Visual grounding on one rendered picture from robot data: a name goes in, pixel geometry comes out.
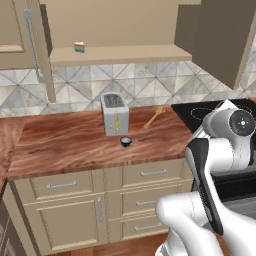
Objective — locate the black and silver oven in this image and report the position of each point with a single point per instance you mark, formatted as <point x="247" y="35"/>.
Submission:
<point x="233" y="184"/>

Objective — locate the beige drawer front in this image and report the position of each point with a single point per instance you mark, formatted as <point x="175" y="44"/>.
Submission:
<point x="146" y="210"/>
<point x="146" y="233"/>
<point x="151" y="178"/>
<point x="61" y="191"/>

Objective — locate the beige open wall cabinet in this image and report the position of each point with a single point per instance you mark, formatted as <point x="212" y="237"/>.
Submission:
<point x="120" y="55"/>

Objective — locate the beige base cabinet door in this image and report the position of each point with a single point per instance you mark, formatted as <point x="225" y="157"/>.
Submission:
<point x="63" y="223"/>

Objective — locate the wooden spatula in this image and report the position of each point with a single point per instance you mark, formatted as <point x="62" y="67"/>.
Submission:
<point x="154" y="117"/>

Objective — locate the beige corner base cabinet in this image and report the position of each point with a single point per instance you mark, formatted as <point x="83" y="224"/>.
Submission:
<point x="10" y="230"/>

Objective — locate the colourful striped food box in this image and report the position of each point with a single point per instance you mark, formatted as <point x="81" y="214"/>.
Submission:
<point x="79" y="47"/>

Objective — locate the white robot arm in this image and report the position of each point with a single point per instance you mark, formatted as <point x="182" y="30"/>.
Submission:
<point x="216" y="153"/>

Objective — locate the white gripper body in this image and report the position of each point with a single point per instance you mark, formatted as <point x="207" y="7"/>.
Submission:
<point x="227" y="105"/>

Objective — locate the beige open cabinet door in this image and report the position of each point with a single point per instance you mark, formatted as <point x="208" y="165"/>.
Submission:
<point x="45" y="50"/>

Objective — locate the black and white yogurt cup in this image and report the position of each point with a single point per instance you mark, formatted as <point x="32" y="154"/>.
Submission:
<point x="126" y="141"/>

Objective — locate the silver toaster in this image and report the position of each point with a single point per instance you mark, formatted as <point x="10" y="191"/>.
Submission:
<point x="115" y="116"/>

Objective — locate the beige wall cabinet door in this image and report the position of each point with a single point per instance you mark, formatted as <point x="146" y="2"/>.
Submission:
<point x="11" y="30"/>

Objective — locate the black hob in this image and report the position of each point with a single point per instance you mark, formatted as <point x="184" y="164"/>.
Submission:
<point x="186" y="113"/>

